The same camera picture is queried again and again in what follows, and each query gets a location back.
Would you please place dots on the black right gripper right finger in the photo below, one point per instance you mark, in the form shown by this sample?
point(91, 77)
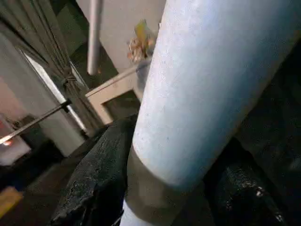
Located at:
point(240, 193)

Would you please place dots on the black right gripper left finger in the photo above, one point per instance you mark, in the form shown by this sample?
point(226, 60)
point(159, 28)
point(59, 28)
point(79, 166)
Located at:
point(98, 179)

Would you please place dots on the white plastic table leg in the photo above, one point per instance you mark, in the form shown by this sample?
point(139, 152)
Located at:
point(200, 94)
point(94, 35)

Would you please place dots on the black mat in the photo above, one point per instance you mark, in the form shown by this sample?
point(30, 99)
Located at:
point(277, 129)

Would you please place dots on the black stand rod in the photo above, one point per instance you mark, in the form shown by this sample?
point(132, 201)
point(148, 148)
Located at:
point(35, 121)

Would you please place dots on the white cabinet with glass doors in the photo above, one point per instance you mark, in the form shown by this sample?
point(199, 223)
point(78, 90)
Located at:
point(113, 94)

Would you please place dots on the grey curtain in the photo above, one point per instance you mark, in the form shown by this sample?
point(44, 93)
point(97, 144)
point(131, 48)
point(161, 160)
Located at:
point(54, 58)

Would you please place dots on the dried flower bouquet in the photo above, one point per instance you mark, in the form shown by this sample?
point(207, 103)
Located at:
point(140, 42)

